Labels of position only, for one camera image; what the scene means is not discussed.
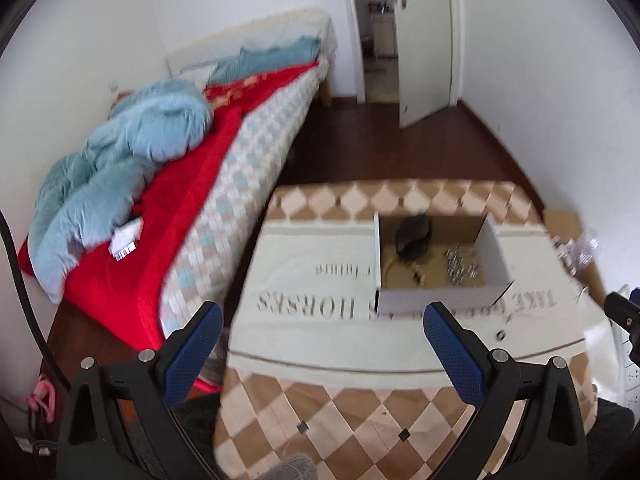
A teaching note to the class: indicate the white power strip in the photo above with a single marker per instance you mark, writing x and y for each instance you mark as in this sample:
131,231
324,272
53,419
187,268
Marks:
632,372

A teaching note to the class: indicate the wooden bed leg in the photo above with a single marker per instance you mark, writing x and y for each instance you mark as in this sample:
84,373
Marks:
325,92

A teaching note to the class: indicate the checkered bed mattress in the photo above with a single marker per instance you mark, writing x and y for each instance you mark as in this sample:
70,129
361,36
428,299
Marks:
235,185

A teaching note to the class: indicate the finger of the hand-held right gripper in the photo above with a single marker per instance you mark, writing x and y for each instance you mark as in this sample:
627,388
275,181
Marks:
635,295
620,306

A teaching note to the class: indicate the white paper tag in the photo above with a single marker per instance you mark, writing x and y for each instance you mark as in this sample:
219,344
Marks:
125,240

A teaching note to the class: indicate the black smart band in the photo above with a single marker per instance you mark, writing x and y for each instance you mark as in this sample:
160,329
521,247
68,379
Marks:
412,235

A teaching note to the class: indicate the cardboard box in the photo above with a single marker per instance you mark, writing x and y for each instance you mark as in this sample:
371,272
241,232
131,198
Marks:
430,300

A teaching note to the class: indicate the clear plastic bag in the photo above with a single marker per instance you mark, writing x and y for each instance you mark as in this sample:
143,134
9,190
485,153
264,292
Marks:
585,252

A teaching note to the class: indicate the checkered printed tablecloth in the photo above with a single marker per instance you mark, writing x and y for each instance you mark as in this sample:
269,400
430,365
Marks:
350,350

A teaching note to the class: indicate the bed with red cover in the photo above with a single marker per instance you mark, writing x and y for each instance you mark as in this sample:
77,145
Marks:
175,220

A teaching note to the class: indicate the white door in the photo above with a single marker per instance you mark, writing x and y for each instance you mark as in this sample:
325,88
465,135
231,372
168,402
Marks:
425,50

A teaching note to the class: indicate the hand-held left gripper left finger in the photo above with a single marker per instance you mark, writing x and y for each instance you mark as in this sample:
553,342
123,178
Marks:
192,355

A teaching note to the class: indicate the white cabinet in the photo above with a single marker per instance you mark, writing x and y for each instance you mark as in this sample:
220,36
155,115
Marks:
384,35

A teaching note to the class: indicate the light blue quilt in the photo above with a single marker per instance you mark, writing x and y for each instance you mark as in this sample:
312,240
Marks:
125,150

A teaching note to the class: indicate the grey fuzzy cloth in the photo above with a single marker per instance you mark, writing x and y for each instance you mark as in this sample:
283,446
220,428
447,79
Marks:
295,467

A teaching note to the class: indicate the patterned white bag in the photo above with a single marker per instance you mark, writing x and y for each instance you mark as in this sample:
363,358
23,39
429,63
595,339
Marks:
562,255

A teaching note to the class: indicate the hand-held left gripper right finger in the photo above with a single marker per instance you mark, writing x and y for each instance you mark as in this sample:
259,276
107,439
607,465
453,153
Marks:
452,355

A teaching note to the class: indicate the folded blue blanket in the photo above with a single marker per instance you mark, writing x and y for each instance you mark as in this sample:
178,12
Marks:
270,60

